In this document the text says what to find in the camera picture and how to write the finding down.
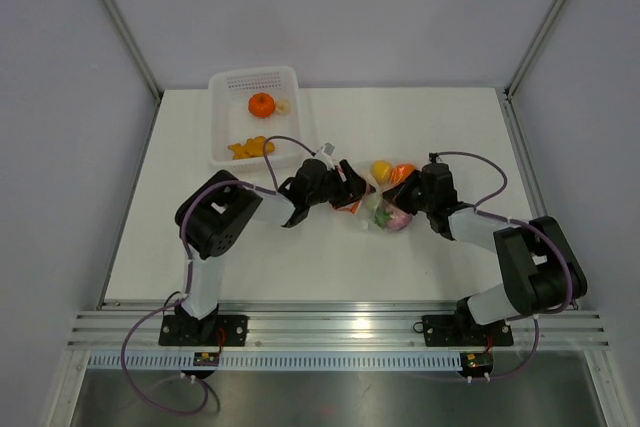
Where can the fake yellow lemon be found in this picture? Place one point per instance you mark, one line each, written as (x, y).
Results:
(381, 171)

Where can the fake purple onion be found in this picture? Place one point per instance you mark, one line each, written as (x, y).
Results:
(396, 219)

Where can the white slotted cable duct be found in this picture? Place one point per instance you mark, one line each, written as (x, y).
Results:
(278, 361)

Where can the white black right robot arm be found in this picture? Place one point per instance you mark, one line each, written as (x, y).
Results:
(539, 271)

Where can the aluminium frame post right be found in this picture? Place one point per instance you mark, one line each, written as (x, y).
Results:
(540, 37)

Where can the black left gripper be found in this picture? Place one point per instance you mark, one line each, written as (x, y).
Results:
(352, 182)

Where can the aluminium frame post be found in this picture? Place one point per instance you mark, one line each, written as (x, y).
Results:
(540, 37)
(123, 32)

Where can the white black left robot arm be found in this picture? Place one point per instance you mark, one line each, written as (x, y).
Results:
(213, 218)

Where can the white plastic perforated basket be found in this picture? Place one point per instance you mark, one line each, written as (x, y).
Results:
(231, 122)

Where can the aluminium mounting rail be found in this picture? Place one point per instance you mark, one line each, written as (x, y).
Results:
(321, 326)

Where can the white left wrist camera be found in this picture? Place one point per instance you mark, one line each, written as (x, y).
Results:
(325, 155)

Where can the fake orange fruit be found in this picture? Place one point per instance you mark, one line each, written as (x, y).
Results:
(400, 172)

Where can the fake white radish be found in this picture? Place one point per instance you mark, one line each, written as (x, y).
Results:
(370, 204)

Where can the aluminium frame post left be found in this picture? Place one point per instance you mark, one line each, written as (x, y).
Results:
(123, 32)

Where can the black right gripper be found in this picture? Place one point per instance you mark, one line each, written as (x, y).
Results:
(400, 192)

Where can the clear zip top bag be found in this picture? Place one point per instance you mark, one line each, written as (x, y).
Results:
(376, 222)

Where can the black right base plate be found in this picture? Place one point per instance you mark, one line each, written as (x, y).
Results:
(448, 331)

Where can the fake brown ginger root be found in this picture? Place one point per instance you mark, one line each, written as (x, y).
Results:
(250, 147)

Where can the fake orange pumpkin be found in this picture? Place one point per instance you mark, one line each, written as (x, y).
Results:
(261, 105)

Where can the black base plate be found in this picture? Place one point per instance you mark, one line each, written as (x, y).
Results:
(185, 331)
(448, 331)

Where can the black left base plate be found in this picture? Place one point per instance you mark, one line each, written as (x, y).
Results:
(185, 331)

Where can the fake white garlic bulb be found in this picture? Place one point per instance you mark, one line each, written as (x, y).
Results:
(282, 106)

